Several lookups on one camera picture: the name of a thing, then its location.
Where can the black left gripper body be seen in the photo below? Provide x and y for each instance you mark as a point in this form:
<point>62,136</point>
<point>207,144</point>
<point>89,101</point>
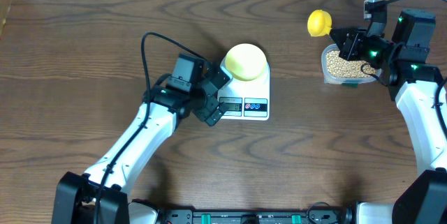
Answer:
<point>210,95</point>

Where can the soybeans in container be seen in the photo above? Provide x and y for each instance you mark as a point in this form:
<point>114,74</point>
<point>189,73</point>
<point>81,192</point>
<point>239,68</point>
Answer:
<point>339,67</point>

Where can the white digital kitchen scale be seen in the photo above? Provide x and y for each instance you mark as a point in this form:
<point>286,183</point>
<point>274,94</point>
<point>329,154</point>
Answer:
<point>247,100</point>

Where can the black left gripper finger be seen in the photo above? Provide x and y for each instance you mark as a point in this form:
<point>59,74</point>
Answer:
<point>217,77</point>
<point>215,112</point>

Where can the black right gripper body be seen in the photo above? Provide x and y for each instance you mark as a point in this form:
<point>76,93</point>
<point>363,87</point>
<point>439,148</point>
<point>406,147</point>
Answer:
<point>373,50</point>

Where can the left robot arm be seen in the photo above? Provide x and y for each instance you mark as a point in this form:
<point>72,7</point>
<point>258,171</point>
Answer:
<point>100,194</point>

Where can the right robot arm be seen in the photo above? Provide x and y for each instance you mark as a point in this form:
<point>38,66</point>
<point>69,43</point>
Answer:
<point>418,90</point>

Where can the green tape patch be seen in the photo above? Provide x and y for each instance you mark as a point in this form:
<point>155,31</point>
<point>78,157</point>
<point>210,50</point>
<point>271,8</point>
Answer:
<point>350,85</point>

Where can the clear plastic container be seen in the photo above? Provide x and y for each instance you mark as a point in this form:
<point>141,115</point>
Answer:
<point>329,79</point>

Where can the yellow measuring scoop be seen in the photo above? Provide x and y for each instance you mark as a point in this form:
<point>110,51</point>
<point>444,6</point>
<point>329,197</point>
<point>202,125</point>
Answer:
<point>319,23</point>

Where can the yellow bowl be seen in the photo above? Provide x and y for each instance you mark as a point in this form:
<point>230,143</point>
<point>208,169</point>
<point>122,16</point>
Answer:
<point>246,62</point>

